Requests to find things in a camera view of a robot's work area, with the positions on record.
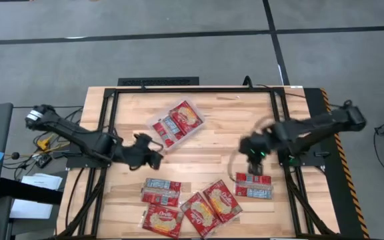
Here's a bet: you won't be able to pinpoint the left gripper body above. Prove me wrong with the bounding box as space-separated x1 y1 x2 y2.
121 141 155 171

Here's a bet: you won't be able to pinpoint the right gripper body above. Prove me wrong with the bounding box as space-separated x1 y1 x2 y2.
238 130 277 166

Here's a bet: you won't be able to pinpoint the red popcorn bag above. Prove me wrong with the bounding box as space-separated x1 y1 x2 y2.
202 179 244 224
179 191 224 239
234 171 275 201
140 177 183 208
169 100 204 135
141 203 185 239
151 115 185 149

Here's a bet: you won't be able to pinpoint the clear plastic bin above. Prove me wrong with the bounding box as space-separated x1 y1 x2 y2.
149 99 207 153

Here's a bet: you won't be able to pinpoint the black ribbed bar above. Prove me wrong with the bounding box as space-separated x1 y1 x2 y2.
117 76 201 87

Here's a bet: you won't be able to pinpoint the black panel with hazard stripe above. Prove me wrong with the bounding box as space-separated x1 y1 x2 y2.
303 87 371 240

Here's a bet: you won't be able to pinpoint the small black electronics box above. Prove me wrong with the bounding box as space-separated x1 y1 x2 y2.
34 153 53 169

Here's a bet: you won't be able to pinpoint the white paper sheets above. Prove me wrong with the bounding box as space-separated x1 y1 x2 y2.
9 173 63 220

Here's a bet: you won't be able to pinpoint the black flat bar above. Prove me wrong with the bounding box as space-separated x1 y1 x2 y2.
0 177 63 205

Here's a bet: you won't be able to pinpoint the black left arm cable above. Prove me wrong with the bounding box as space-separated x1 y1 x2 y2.
151 139 165 153

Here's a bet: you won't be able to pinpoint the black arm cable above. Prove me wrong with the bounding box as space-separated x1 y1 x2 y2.
227 114 278 183
151 139 165 153

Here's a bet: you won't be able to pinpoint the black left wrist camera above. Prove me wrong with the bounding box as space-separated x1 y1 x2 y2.
133 132 157 149

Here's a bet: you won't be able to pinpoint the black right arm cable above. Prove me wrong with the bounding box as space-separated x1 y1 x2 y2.
227 114 278 183

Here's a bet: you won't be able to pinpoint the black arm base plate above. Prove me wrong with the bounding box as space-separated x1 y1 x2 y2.
65 150 113 169
275 139 327 168

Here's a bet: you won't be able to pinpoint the black aluminium rig frame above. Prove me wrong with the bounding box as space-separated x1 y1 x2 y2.
57 85 341 240

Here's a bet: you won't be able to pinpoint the black table side cable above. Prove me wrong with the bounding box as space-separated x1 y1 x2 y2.
64 166 85 231

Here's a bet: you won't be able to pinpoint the yellow cable connector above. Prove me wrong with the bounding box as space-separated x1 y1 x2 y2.
36 134 55 151

